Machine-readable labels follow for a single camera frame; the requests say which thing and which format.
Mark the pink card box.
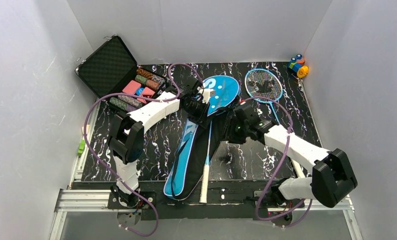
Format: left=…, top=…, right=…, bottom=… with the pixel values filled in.
left=122, top=80, right=142, bottom=96

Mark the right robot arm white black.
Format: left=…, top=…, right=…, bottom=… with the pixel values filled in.
left=222, top=102, right=358, bottom=208

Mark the red card box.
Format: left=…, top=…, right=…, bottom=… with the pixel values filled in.
left=136, top=87, right=155, bottom=104

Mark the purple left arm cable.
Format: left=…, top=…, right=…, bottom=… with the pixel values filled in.
left=83, top=62, right=205, bottom=238

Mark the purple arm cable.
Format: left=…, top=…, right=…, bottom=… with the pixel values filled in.
left=83, top=62, right=205, bottom=238
left=241, top=96, right=313, bottom=229

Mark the green clip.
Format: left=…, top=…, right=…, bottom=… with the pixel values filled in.
left=77, top=139, right=86, bottom=157

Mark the poker chip roll brown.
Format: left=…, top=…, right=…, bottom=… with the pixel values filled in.
left=136, top=68, right=166, bottom=84

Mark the poker chip roll purple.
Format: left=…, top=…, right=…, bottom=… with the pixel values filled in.
left=117, top=95, right=144, bottom=109

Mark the black base beam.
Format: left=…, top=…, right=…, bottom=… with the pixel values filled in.
left=69, top=178, right=319, bottom=222

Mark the poker chip roll green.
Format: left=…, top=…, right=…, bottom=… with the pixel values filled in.
left=135, top=74, right=161, bottom=91

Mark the black aluminium case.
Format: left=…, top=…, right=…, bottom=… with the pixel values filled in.
left=75, top=34, right=169, bottom=111

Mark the poker chip roll front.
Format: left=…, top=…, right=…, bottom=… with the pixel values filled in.
left=109, top=97, right=137, bottom=113

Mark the wooden block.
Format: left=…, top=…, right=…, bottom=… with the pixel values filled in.
left=81, top=124, right=90, bottom=135

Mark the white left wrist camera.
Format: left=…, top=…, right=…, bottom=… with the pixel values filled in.
left=199, top=88, right=216, bottom=104

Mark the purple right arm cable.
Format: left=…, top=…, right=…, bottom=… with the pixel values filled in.
left=241, top=96, right=313, bottom=229

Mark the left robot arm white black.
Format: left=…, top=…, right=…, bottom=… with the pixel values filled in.
left=107, top=78, right=215, bottom=201

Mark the blue badminton racket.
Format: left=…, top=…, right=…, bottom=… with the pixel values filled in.
left=244, top=68, right=306, bottom=180
left=199, top=123, right=213, bottom=204

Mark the blue racket bag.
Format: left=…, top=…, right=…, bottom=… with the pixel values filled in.
left=163, top=75, right=241, bottom=201

